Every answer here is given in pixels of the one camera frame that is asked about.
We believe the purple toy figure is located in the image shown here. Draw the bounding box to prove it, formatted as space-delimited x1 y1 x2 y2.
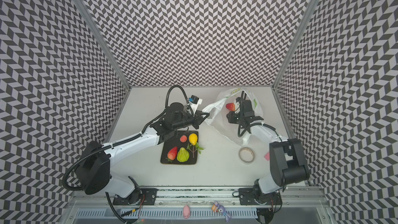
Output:
211 201 232 223

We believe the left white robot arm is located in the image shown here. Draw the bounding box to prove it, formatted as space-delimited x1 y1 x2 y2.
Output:
62 93 209 204

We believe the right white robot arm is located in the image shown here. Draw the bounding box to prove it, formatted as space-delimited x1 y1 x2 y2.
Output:
227 90 311 205

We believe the green fake fruit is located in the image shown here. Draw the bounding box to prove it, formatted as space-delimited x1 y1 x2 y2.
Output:
177 147 190 163

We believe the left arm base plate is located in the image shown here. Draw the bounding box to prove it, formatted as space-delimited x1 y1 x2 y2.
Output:
113 188 158 206

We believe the white plastic bag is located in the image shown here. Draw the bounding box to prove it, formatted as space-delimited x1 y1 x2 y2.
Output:
203 87 264 146

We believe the black square mat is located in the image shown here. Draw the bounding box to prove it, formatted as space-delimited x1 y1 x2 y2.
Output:
160 131 201 165

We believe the aluminium front rail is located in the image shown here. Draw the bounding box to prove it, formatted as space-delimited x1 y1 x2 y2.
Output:
66 186 327 208

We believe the beige masking tape roll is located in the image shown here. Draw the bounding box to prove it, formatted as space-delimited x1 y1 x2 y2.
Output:
238 147 255 164

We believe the red fake strawberry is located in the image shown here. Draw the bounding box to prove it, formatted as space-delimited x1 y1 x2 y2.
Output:
166 147 178 162

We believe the small red fake cherry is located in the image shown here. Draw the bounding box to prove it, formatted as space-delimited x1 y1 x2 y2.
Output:
180 135 188 143

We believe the red fake apple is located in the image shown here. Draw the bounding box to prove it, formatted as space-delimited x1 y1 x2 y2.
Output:
226 103 236 112

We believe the pink toy figure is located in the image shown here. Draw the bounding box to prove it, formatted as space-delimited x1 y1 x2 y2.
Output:
182 205 191 219

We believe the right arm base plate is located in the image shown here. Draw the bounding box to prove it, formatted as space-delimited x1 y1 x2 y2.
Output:
238 188 283 206

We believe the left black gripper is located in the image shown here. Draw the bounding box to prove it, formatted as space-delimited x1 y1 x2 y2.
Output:
173 111 211 132

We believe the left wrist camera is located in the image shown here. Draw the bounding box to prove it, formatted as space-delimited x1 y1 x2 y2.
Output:
189 95 203 114

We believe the fake leafy twig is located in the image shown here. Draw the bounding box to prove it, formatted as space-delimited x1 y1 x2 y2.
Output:
186 144 204 158

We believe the pink eraser block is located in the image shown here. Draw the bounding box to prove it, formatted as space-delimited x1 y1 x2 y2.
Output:
264 152 270 161

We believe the yellow fake lemon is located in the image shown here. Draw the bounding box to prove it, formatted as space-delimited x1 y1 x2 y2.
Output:
189 133 198 146

